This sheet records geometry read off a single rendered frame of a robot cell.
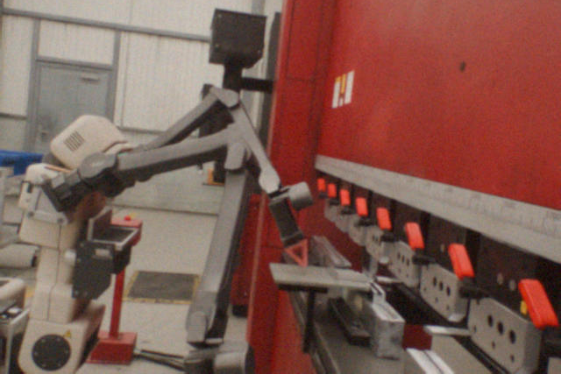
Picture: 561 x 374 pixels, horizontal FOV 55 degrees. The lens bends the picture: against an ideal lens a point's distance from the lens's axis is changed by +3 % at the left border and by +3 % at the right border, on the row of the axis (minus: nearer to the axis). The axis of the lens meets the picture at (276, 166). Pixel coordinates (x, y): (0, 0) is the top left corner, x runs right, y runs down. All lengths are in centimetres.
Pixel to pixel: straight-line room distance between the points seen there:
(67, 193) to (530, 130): 105
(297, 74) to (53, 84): 707
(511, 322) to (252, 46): 196
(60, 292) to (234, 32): 143
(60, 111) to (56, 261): 752
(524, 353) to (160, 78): 830
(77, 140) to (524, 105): 114
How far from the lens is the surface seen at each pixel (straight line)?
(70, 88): 909
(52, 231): 164
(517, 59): 88
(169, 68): 884
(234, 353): 102
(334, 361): 134
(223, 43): 253
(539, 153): 79
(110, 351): 337
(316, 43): 242
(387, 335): 140
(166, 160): 131
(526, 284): 73
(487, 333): 88
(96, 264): 157
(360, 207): 144
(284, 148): 236
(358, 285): 152
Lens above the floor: 138
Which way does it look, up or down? 3 degrees down
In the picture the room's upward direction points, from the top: 6 degrees clockwise
